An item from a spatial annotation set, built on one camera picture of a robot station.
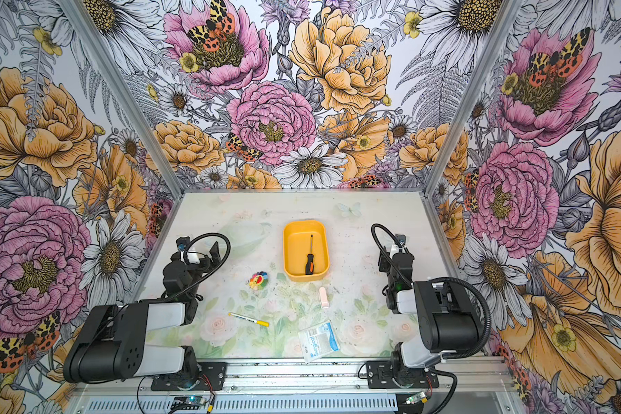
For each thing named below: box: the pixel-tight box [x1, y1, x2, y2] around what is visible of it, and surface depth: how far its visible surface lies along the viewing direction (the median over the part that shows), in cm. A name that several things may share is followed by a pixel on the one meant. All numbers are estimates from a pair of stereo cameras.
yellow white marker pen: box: [227, 312, 270, 328], surface depth 86 cm
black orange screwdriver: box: [305, 234, 315, 276], surface depth 99 cm
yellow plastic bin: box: [282, 219, 330, 283], surface depth 104 cm
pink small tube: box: [319, 286, 329, 309], surface depth 88 cm
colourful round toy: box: [248, 270, 269, 290], surface depth 94 cm
